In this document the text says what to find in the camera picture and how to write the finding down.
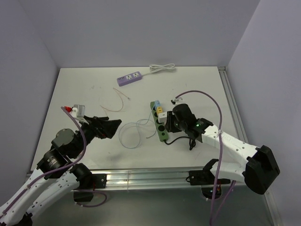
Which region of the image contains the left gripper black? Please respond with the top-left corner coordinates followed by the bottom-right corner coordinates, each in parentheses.
top-left (71, 114), bottom-right (121, 157)

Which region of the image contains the white plug adapter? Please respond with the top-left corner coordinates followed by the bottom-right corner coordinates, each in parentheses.
top-left (158, 112), bottom-right (167, 124)

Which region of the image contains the yellow plug adapter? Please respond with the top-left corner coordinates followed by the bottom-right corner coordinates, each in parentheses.
top-left (156, 106), bottom-right (163, 114)

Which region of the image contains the blue USB charger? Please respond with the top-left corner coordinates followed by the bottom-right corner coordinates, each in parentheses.
top-left (154, 100), bottom-right (161, 108)

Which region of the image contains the light blue charger cable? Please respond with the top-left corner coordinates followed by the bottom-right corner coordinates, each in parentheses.
top-left (118, 105), bottom-right (158, 150)

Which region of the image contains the purple power strip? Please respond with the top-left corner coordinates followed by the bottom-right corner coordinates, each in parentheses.
top-left (117, 72), bottom-right (142, 87)

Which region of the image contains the green power strip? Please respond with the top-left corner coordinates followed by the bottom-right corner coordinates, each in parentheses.
top-left (150, 101), bottom-right (169, 142)

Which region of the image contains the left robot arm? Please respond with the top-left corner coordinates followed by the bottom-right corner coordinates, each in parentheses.
top-left (0, 116), bottom-right (122, 226)

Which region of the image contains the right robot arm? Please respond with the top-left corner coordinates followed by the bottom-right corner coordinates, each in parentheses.
top-left (165, 104), bottom-right (280, 194)

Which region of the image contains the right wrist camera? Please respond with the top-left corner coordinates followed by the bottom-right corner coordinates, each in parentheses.
top-left (171, 97), bottom-right (183, 105)

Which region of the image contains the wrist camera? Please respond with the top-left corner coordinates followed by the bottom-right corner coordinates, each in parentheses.
top-left (171, 97), bottom-right (183, 105)
top-left (64, 105), bottom-right (85, 118)

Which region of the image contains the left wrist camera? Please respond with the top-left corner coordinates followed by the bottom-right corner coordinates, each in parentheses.
top-left (64, 105), bottom-right (85, 118)

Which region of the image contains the aluminium side rail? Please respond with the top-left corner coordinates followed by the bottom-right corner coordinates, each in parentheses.
top-left (217, 67), bottom-right (248, 143)

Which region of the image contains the aluminium front rail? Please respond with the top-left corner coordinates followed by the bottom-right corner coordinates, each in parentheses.
top-left (22, 168), bottom-right (270, 194)

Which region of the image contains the white coiled power cord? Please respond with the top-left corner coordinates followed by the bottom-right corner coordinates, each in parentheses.
top-left (142, 63), bottom-right (177, 77)

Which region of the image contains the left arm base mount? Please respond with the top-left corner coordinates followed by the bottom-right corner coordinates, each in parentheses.
top-left (73, 174), bottom-right (107, 205)

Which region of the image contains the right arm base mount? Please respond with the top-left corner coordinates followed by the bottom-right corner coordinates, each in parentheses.
top-left (185, 170), bottom-right (230, 200)

